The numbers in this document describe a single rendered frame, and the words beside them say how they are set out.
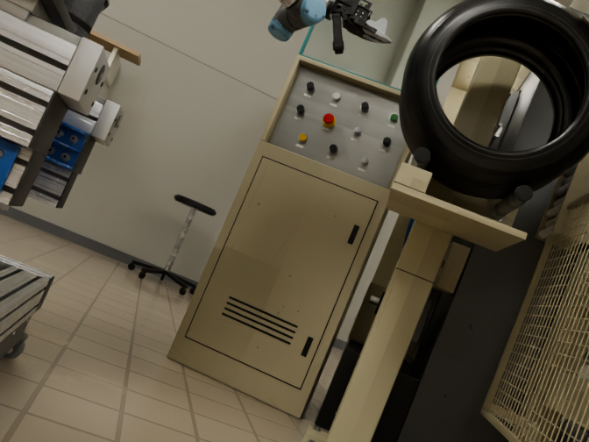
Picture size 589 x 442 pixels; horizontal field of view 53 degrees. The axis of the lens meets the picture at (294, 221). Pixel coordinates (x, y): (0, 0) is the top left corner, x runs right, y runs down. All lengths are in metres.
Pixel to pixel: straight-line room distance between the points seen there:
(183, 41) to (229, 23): 0.43
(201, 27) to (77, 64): 4.51
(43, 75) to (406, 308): 1.36
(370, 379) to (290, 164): 0.86
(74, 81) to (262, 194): 1.43
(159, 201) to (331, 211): 3.11
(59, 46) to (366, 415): 1.45
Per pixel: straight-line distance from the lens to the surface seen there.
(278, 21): 1.85
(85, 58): 0.95
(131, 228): 5.19
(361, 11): 1.87
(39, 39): 0.96
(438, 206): 1.62
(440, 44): 1.73
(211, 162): 5.23
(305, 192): 2.26
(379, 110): 2.38
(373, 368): 1.97
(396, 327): 1.96
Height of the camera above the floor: 0.48
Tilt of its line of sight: 5 degrees up
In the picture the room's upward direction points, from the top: 23 degrees clockwise
